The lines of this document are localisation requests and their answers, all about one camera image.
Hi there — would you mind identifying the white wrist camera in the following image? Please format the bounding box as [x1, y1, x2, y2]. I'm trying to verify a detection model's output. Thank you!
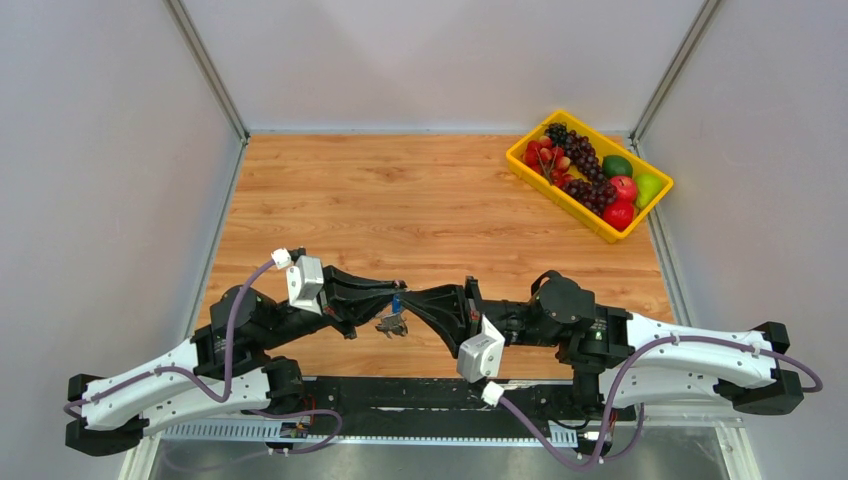
[457, 316, 506, 407]
[271, 248, 324, 314]

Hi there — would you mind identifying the dark grape bunch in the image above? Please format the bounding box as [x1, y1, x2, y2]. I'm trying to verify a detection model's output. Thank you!
[543, 122, 617, 217]

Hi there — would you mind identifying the red round fruit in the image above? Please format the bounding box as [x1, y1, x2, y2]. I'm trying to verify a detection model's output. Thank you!
[602, 201, 636, 232]

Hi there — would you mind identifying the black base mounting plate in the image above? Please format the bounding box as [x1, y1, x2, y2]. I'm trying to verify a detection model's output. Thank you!
[264, 376, 604, 439]

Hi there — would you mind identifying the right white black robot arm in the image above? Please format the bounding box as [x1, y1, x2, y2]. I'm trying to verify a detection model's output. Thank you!
[399, 271, 805, 418]

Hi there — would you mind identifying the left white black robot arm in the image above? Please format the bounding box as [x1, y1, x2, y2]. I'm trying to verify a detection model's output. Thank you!
[64, 252, 407, 457]

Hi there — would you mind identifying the red apple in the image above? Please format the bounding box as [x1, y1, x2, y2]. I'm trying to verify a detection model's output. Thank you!
[609, 175, 639, 204]

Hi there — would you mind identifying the red strawberries cluster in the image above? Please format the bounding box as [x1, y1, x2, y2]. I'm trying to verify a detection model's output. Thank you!
[522, 135, 574, 189]

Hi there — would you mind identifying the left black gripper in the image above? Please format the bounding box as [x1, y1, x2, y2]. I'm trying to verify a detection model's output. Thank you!
[260, 264, 409, 350]

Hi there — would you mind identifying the green lime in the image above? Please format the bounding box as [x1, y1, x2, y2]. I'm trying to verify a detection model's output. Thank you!
[601, 155, 633, 179]

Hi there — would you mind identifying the metal keyring with keys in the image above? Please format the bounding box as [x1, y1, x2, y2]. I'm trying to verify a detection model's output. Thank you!
[375, 312, 408, 339]

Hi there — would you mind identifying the aluminium rail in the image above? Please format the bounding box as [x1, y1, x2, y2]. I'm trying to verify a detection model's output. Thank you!
[162, 381, 745, 448]

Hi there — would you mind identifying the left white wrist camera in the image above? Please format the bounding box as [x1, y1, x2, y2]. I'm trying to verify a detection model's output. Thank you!
[271, 248, 324, 314]

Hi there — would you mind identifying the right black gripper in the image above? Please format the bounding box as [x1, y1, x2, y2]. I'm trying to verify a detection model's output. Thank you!
[399, 276, 560, 358]

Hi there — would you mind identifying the green pear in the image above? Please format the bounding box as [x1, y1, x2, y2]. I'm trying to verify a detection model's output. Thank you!
[633, 173, 665, 210]

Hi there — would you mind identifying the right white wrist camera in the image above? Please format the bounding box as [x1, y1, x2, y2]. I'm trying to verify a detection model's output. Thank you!
[457, 316, 506, 407]

